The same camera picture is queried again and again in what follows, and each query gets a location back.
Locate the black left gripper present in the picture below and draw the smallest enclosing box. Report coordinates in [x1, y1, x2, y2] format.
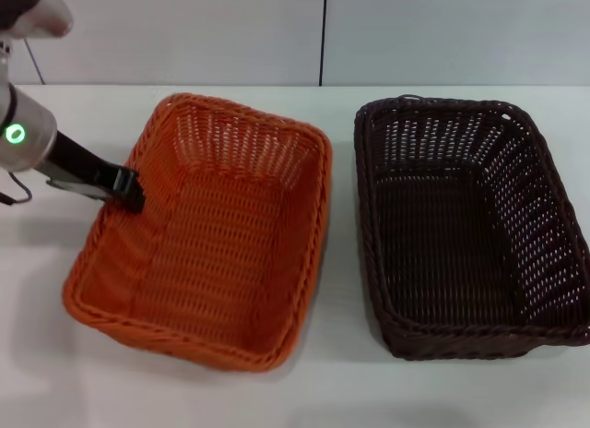
[45, 130, 148, 215]

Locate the orange woven plastic basket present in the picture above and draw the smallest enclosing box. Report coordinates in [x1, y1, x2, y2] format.
[62, 92, 334, 374]

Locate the dark brown woven plastic basket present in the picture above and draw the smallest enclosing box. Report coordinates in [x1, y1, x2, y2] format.
[353, 93, 590, 363]

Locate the black left wrist cable with plug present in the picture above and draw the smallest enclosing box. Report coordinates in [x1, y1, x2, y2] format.
[0, 171, 34, 207]

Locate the black vertical wall strip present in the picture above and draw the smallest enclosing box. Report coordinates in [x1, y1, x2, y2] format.
[317, 0, 329, 87]

